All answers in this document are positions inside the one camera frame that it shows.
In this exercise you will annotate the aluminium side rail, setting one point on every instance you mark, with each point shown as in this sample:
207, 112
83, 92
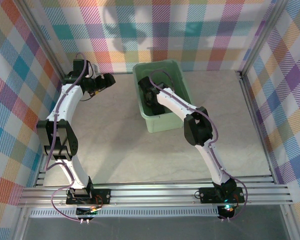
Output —
253, 110
38, 182

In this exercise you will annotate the aluminium frame post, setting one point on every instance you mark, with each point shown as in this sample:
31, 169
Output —
290, 222
262, 37
21, 225
45, 40

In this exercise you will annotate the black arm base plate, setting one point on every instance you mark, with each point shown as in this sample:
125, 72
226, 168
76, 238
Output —
103, 197
207, 195

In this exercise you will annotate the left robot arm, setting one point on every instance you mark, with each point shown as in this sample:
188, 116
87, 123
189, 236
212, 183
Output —
65, 105

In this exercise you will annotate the aluminium mounting rail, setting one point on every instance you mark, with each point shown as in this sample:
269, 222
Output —
152, 195

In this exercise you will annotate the green plastic bin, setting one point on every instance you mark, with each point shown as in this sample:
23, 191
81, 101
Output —
165, 125

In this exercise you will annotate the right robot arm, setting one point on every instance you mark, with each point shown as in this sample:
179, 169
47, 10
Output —
175, 101

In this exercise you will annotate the small black controller board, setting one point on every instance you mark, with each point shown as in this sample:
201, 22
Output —
228, 212
86, 212

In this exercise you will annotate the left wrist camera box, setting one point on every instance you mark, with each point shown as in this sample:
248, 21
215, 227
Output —
95, 70

